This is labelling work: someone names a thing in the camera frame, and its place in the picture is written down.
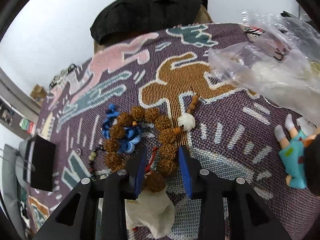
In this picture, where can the black shoe rack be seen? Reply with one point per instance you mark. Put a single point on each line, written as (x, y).
(57, 79)

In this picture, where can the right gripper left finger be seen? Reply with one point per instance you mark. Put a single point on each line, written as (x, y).
(97, 207)

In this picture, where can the white cloth pouch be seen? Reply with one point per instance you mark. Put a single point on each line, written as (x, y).
(154, 210)

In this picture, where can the black-haired cartoon figurine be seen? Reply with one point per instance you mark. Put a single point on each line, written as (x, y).
(300, 156)

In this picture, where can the blue cord jewelry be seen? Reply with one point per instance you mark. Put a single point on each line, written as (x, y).
(121, 130)

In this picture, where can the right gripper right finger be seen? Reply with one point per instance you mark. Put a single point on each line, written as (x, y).
(249, 216)

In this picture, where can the black jewelry box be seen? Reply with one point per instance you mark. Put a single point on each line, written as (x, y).
(39, 163)

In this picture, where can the cardboard box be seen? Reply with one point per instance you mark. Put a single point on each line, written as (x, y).
(38, 94)

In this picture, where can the clear plastic bag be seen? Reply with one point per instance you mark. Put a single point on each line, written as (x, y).
(280, 62)

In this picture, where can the tan chair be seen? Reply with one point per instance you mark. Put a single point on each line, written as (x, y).
(202, 17)

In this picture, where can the patterned woven blanket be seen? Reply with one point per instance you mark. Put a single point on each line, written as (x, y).
(233, 135)

